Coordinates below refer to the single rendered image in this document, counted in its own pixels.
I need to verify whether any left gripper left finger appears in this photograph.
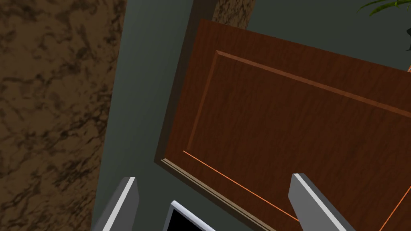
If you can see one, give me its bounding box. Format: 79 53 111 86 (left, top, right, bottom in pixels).
92 176 140 231

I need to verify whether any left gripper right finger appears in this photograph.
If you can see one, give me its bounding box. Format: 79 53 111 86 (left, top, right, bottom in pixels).
287 173 358 231

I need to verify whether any brown wooden panelled door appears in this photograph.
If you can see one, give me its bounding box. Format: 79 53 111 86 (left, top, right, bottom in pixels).
160 18 411 231

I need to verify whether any green leafy plant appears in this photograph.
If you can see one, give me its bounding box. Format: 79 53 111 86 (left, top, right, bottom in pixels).
357 0 411 17

